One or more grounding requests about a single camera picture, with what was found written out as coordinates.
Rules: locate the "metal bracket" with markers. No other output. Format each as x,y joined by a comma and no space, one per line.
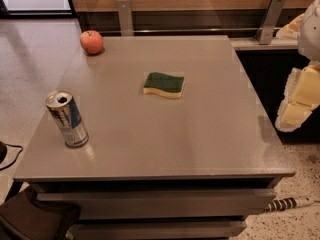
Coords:
265,32
125,17

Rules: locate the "left metal bracket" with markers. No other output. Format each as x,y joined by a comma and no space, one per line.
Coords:
125,17

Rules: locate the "right metal bracket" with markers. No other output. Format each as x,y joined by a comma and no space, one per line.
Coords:
265,32

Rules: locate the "grey drawer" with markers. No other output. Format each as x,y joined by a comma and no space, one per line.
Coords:
165,204
172,230

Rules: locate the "upper grey drawer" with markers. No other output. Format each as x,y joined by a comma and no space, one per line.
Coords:
165,204

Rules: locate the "red apple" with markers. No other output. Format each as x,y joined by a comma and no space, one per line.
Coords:
91,41

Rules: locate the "silver blue redbull can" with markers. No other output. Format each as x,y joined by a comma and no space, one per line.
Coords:
63,108

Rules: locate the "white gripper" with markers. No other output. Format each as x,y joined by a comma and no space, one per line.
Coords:
310,34

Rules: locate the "grey drawer cabinet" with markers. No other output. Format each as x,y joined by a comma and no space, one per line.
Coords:
216,136

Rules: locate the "white power strip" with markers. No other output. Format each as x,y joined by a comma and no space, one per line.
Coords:
289,203

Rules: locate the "green yellow sponge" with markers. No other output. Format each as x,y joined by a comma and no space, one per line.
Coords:
164,85

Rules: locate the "lower grey drawer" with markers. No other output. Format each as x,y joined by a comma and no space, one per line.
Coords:
172,230

